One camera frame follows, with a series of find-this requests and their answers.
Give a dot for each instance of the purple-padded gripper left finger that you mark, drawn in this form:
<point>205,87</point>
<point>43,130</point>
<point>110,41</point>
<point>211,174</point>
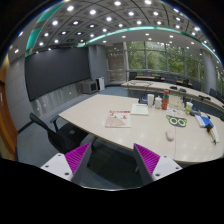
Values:
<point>70,166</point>

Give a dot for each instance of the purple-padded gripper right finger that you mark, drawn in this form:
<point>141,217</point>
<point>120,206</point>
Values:
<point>152,166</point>

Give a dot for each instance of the pink computer mouse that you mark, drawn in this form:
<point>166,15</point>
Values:
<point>169,135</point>

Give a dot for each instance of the black office chair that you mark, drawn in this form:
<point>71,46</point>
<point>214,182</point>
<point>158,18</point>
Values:
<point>64,139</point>

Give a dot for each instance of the white paper booklet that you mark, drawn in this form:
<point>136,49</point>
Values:
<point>139,109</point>

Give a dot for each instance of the red and white book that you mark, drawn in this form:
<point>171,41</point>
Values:
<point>118,119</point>

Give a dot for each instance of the white lidded cup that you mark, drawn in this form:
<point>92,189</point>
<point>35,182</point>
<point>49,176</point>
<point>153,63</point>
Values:
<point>158,103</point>

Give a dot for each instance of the white yellow marker pack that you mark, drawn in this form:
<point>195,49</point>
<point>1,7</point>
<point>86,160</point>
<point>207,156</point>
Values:
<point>214,135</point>

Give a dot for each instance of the blue and white box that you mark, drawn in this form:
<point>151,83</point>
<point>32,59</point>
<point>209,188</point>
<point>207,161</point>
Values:
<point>203,122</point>

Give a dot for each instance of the white paper cup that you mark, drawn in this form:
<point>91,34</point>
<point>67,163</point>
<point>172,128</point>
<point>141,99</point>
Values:
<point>150,100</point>

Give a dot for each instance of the red green stacked cans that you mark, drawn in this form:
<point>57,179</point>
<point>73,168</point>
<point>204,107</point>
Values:
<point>165,99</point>

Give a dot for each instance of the green drink cup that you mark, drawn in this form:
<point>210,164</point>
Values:
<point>188,108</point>

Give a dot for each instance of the grey equipment box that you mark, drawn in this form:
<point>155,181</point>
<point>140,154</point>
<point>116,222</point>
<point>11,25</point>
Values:
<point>89,87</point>

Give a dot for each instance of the rear long conference table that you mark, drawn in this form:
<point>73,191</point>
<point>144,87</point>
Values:
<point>175,90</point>

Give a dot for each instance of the white floor appliance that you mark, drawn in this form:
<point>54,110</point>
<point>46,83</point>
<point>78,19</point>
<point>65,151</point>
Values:
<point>100,83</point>

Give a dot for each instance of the large dark wall screen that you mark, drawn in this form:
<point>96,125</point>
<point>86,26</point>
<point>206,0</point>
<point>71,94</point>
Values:
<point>50,70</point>

